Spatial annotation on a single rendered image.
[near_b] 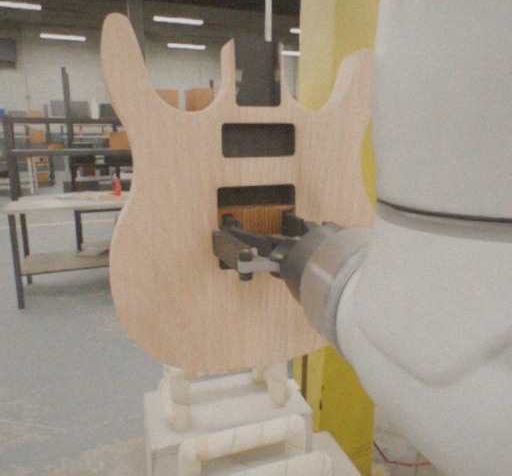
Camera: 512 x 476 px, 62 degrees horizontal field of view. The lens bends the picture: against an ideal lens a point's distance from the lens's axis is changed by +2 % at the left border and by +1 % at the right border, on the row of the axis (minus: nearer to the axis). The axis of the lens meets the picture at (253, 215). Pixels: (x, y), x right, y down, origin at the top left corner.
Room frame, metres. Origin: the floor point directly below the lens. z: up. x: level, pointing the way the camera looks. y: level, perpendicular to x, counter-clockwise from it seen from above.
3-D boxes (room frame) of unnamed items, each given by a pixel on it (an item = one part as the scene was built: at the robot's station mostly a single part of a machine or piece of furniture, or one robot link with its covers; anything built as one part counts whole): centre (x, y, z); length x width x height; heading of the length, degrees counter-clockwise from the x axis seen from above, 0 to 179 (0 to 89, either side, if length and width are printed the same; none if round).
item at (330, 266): (0.28, -0.08, 1.46); 0.09 x 0.06 x 0.09; 109
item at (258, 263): (0.35, -0.02, 1.46); 0.05 x 0.05 x 0.02; 40
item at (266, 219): (0.52, 0.00, 1.46); 0.10 x 0.03 x 0.05; 109
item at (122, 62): (0.49, 0.13, 1.64); 0.07 x 0.04 x 0.10; 109
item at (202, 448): (0.57, 0.01, 1.12); 0.20 x 0.03 x 0.03; 109
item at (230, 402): (0.67, 0.05, 1.02); 0.27 x 0.15 x 0.17; 110
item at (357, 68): (0.57, -0.12, 1.63); 0.07 x 0.04 x 0.09; 109
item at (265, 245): (0.40, -0.01, 1.46); 0.11 x 0.01 x 0.04; 40
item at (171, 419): (0.65, 0.14, 1.12); 0.11 x 0.03 x 0.03; 20
